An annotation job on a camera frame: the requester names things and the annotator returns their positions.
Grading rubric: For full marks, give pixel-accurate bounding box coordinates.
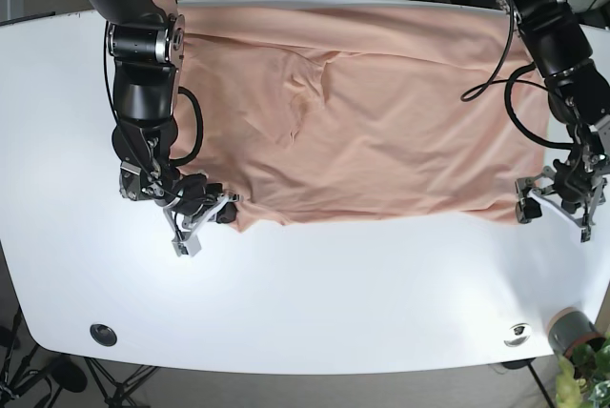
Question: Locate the black table grommet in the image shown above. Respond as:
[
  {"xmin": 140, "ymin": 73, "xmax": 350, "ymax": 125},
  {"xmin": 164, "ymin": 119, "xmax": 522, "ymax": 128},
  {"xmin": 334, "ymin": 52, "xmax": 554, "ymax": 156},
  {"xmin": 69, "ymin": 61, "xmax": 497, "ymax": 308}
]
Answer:
[{"xmin": 90, "ymin": 323, "xmax": 118, "ymax": 347}]

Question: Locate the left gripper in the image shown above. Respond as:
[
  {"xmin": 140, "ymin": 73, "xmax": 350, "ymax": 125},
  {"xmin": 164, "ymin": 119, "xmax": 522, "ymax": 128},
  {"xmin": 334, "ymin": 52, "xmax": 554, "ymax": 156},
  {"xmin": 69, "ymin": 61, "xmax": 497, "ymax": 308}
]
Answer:
[{"xmin": 515, "ymin": 146, "xmax": 609, "ymax": 243}]

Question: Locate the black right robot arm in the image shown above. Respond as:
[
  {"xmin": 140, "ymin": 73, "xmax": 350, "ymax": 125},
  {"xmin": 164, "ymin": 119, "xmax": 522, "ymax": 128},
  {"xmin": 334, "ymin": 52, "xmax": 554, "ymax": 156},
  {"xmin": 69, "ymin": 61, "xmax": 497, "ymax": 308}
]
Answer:
[{"xmin": 89, "ymin": 0, "xmax": 239, "ymax": 256}]

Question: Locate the green potted plant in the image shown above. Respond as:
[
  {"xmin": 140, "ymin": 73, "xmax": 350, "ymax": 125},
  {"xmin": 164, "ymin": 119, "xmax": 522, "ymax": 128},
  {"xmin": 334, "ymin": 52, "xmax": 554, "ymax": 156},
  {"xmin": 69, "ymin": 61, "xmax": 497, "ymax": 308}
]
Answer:
[{"xmin": 556, "ymin": 337, "xmax": 609, "ymax": 408}]

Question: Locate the grey plant pot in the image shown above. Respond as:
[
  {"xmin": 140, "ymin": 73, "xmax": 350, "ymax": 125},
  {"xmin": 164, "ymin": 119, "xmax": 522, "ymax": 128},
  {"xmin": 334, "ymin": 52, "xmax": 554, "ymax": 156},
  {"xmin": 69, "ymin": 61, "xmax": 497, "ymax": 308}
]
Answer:
[{"xmin": 546, "ymin": 308, "xmax": 605, "ymax": 358}]

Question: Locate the peach T-shirt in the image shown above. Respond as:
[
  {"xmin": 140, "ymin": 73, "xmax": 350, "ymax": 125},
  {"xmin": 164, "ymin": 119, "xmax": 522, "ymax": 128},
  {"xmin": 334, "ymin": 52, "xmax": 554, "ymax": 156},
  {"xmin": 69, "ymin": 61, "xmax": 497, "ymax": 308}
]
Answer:
[{"xmin": 181, "ymin": 6, "xmax": 544, "ymax": 232}]

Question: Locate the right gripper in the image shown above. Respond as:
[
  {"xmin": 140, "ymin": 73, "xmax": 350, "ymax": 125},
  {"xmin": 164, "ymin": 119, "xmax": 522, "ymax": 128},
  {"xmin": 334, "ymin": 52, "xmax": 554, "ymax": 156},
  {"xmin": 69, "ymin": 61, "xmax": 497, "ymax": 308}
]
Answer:
[{"xmin": 119, "ymin": 161, "xmax": 241, "ymax": 257}]

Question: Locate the silver table grommet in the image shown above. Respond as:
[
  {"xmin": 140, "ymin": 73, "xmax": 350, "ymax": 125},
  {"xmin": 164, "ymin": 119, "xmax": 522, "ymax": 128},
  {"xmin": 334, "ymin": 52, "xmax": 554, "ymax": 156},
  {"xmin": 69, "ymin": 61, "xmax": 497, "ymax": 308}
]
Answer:
[{"xmin": 503, "ymin": 323, "xmax": 532, "ymax": 348}]

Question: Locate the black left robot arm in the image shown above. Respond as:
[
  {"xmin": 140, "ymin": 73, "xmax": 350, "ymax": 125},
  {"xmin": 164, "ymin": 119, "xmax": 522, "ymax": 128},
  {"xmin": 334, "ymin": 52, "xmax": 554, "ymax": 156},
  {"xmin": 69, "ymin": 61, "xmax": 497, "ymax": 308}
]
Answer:
[{"xmin": 498, "ymin": 0, "xmax": 609, "ymax": 242}]

